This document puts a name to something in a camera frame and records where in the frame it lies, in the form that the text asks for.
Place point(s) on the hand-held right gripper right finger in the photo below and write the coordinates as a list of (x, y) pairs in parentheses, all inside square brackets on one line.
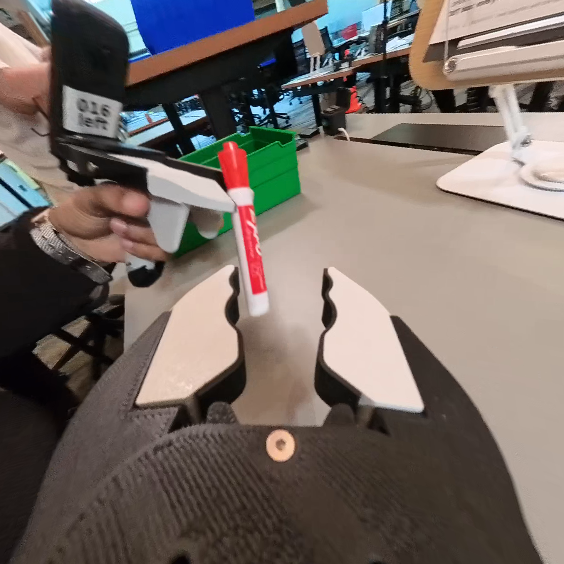
[(370, 352)]

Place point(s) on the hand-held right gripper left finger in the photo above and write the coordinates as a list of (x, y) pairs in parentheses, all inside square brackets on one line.
[(194, 352)]

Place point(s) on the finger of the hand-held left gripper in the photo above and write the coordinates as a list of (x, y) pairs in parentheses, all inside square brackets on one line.
[(185, 189), (202, 174)]

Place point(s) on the green plastic bin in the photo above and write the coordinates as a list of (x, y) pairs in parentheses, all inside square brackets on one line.
[(273, 185)]

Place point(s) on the red dry erase marker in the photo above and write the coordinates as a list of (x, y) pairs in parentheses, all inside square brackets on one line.
[(246, 246)]

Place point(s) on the person's left forearm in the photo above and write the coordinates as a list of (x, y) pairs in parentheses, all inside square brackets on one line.
[(26, 286)]

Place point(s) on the person's left hand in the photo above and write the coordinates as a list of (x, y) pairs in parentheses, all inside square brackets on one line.
[(88, 220)]

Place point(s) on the black office chair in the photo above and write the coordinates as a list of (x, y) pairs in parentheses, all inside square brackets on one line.
[(105, 308)]

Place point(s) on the blue board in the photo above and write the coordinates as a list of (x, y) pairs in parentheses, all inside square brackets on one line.
[(189, 22)]

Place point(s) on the brown wooden desk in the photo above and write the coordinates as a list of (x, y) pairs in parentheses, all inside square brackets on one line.
[(220, 44)]

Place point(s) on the grey wrist watch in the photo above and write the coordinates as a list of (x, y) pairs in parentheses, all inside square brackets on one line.
[(61, 249)]

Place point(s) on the black battery charger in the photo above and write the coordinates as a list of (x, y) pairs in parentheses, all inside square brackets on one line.
[(332, 121)]

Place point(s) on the background office desk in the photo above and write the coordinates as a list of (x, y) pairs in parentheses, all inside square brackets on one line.
[(317, 78)]

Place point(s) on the orange safety cone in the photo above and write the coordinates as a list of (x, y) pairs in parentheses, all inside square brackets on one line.
[(356, 103)]

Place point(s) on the white sign holder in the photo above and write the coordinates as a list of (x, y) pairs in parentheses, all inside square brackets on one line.
[(313, 42)]

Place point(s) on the white and wood document stand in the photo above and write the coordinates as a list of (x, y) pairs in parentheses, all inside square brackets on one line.
[(476, 176)]

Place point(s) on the printed instruction sheet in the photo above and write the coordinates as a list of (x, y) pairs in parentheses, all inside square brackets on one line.
[(484, 17)]

